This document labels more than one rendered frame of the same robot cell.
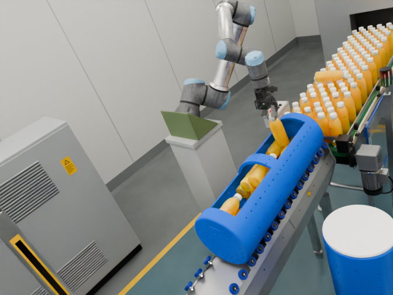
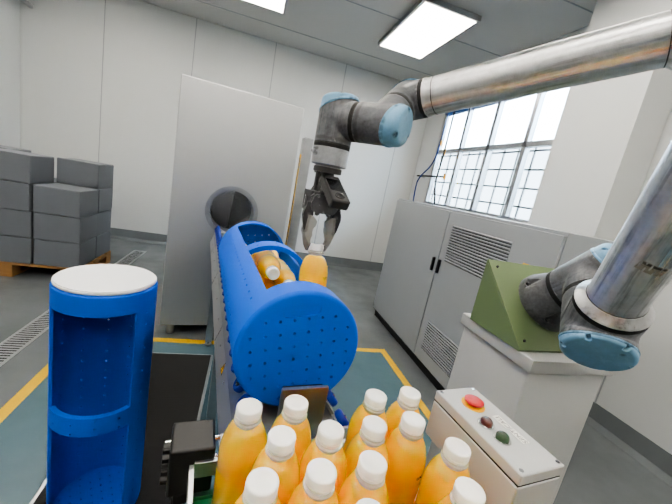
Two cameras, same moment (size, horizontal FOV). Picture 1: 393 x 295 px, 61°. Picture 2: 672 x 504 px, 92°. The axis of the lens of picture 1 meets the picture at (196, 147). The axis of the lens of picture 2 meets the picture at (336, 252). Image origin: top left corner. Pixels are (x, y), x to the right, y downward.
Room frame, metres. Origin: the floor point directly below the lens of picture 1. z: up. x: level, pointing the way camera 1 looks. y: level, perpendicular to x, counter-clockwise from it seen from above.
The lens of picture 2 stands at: (1.90, -1.22, 1.46)
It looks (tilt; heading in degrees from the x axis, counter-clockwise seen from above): 11 degrees down; 107
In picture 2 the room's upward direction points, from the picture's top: 11 degrees clockwise
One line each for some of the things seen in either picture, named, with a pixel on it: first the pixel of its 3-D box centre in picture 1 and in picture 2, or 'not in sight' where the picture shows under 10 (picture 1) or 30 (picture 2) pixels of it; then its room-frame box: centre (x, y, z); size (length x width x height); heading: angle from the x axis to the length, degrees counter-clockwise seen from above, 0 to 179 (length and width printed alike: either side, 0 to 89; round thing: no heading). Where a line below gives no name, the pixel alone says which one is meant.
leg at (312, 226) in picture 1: (310, 223); not in sight; (1.73, -0.55, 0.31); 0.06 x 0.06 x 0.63; 41
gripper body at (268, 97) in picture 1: (263, 96); (322, 191); (1.59, -0.42, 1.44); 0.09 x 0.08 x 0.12; 131
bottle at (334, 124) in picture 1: (335, 130); (240, 468); (1.69, -0.82, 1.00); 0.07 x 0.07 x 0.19
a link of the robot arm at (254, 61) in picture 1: (256, 65); (337, 122); (1.60, -0.43, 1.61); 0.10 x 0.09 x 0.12; 172
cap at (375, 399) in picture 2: not in sight; (374, 402); (1.86, -0.68, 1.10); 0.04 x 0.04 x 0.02
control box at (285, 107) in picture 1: (277, 114); (485, 445); (2.07, -0.61, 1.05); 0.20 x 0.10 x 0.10; 131
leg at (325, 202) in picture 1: (330, 227); not in sight; (1.62, -0.64, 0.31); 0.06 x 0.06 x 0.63; 41
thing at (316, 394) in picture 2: not in sight; (299, 411); (1.72, -0.64, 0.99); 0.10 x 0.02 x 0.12; 41
